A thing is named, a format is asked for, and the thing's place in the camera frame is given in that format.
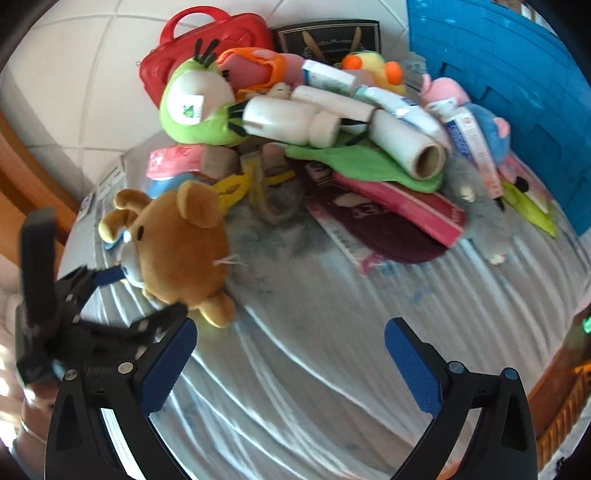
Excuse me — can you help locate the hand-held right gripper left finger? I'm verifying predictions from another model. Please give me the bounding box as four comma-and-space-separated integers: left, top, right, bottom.
45, 318, 199, 480

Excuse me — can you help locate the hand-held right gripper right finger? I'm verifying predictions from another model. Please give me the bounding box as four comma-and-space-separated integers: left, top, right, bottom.
383, 316, 539, 480

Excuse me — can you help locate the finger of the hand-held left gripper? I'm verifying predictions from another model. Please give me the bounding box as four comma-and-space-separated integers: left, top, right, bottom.
57, 265, 129, 321
128, 301, 190, 357

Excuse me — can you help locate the brown bear plush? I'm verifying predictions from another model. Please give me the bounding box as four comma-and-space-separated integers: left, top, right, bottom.
98, 179, 237, 329

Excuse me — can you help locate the short white lint roll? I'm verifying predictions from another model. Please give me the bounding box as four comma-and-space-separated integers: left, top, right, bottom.
368, 110, 447, 182

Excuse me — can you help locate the person's left forearm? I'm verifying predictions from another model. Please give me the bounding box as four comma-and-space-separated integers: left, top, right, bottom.
9, 383, 59, 480

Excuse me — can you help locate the white printed box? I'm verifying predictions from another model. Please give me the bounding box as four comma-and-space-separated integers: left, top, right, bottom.
78, 156, 154, 223

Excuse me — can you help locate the white striped sheet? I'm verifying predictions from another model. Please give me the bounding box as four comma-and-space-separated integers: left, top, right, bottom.
60, 152, 588, 480

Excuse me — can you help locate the small pink box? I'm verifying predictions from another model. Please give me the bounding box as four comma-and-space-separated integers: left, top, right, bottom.
146, 144, 242, 182

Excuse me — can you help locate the yellow plastic clip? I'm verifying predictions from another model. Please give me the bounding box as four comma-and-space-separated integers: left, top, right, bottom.
211, 167, 297, 219

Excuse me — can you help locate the maroon box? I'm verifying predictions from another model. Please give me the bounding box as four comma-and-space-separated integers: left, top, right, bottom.
304, 161, 468, 278

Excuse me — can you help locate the woven basket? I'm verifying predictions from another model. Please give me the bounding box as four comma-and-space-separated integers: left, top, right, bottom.
526, 314, 591, 468

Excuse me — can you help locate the brown tape roll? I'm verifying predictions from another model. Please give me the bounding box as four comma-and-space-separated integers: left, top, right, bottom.
248, 151, 302, 225

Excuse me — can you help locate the grey plush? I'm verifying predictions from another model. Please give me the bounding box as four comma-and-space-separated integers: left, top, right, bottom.
444, 156, 523, 267

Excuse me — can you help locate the green bird plush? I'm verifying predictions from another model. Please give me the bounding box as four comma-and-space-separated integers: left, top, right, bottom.
158, 39, 304, 147

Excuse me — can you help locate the lime green packet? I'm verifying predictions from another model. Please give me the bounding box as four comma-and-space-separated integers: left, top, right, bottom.
500, 181, 560, 239

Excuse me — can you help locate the flat green plush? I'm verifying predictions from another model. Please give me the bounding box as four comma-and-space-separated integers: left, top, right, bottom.
283, 142, 445, 195

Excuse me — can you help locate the pink printed cloth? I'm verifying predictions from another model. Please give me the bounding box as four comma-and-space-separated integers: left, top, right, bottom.
500, 154, 556, 209

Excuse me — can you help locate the white plastic bottle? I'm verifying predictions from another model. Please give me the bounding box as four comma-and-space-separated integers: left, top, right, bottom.
241, 96, 341, 149

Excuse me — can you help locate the red handbag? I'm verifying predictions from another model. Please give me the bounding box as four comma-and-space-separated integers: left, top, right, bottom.
139, 8, 274, 110

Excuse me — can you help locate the blue pig plush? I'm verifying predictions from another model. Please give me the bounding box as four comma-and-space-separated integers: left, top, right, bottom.
461, 103, 514, 168

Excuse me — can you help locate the white toothpaste tube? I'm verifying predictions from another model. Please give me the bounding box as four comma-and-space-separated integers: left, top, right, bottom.
355, 84, 435, 136

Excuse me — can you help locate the long thin cardboard roll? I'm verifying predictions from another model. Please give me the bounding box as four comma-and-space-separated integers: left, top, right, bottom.
290, 84, 376, 121

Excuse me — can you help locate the small pink pig plush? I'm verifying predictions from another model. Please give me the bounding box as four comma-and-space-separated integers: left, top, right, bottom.
419, 75, 472, 105

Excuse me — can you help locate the green and white small box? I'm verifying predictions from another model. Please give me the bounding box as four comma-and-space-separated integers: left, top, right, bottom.
301, 59, 359, 96

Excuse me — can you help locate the yellow duck plush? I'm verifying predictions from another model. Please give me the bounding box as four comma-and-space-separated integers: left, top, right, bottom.
341, 50, 408, 96

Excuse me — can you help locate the blue brick pattern panel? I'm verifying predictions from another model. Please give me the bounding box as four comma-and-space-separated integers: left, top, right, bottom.
405, 0, 591, 219

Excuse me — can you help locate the black gift box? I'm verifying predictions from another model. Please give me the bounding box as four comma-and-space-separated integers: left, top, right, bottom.
271, 18, 385, 66

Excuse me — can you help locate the wooden bed frame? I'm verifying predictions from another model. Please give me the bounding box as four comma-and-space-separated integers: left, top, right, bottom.
0, 110, 80, 223

